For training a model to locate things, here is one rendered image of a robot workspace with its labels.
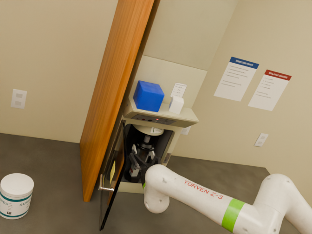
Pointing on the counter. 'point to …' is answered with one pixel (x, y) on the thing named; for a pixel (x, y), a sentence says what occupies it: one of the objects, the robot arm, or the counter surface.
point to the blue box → (148, 96)
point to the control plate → (153, 119)
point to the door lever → (103, 184)
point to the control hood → (183, 119)
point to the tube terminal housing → (142, 70)
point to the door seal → (118, 185)
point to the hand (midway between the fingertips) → (142, 150)
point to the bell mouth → (149, 130)
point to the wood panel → (111, 86)
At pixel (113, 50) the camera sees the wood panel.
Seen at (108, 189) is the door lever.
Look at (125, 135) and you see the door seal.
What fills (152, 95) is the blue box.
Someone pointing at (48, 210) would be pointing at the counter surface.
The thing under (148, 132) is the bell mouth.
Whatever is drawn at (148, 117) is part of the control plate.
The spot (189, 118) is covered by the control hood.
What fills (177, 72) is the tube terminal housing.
